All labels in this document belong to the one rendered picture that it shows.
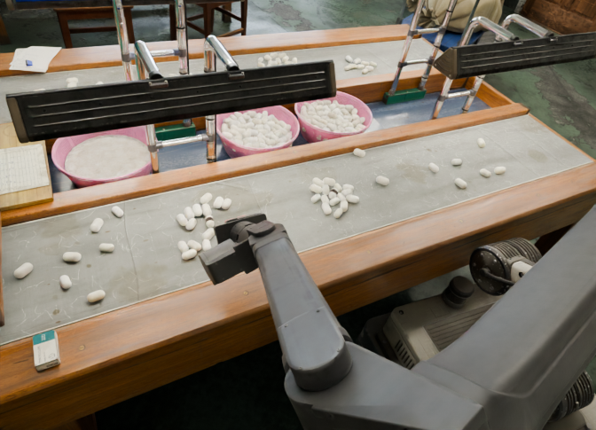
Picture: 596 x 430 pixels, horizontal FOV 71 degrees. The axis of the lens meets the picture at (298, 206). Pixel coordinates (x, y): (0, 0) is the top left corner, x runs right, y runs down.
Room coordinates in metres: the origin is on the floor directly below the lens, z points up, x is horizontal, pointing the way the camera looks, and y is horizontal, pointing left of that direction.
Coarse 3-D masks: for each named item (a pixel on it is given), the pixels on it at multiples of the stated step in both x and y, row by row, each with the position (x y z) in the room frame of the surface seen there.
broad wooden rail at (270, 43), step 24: (408, 24) 2.19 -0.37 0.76; (72, 48) 1.35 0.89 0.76; (96, 48) 1.38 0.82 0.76; (168, 48) 1.48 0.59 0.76; (192, 48) 1.51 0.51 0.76; (240, 48) 1.59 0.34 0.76; (264, 48) 1.64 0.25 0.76; (288, 48) 1.70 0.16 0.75; (312, 48) 1.77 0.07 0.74; (0, 72) 1.13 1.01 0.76; (24, 72) 1.16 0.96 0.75; (48, 72) 1.20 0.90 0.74
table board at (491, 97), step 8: (424, 40) 2.10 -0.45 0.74; (472, 80) 1.80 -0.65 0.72; (480, 88) 1.75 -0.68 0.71; (488, 88) 1.72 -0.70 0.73; (480, 96) 1.74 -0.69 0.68; (488, 96) 1.71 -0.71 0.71; (496, 96) 1.68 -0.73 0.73; (504, 96) 1.67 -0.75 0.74; (488, 104) 1.69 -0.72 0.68; (496, 104) 1.66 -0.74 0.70; (504, 104) 1.64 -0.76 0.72; (536, 120) 1.51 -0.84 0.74; (560, 136) 1.43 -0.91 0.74; (584, 152) 1.34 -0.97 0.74
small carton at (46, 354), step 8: (32, 336) 0.31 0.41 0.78; (40, 336) 0.31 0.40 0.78; (48, 336) 0.31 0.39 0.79; (56, 336) 0.32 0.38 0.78; (40, 344) 0.30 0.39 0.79; (48, 344) 0.30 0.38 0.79; (56, 344) 0.30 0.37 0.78; (40, 352) 0.28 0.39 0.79; (48, 352) 0.29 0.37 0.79; (56, 352) 0.29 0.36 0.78; (40, 360) 0.27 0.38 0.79; (48, 360) 0.27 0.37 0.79; (56, 360) 0.28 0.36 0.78; (40, 368) 0.26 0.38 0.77
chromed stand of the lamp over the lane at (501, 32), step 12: (468, 24) 1.36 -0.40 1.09; (480, 24) 1.32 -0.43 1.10; (492, 24) 1.29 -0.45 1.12; (504, 24) 1.43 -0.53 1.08; (528, 24) 1.37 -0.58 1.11; (468, 36) 1.34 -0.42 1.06; (504, 36) 1.24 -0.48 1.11; (516, 36) 1.22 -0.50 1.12; (540, 36) 1.33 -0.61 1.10; (444, 84) 1.35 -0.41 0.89; (480, 84) 1.43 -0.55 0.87; (444, 96) 1.34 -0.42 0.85; (456, 96) 1.38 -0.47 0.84; (468, 96) 1.43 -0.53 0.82; (468, 108) 1.43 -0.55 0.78
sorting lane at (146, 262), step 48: (432, 144) 1.21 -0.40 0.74; (528, 144) 1.33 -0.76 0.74; (192, 192) 0.77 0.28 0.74; (240, 192) 0.81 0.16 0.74; (288, 192) 0.84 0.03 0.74; (384, 192) 0.92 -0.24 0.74; (432, 192) 0.96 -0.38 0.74; (480, 192) 1.00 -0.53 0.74; (48, 240) 0.54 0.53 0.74; (96, 240) 0.57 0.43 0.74; (144, 240) 0.59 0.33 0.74; (336, 240) 0.70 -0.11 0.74; (48, 288) 0.43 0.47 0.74; (96, 288) 0.45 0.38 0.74; (144, 288) 0.47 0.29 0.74; (0, 336) 0.32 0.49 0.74
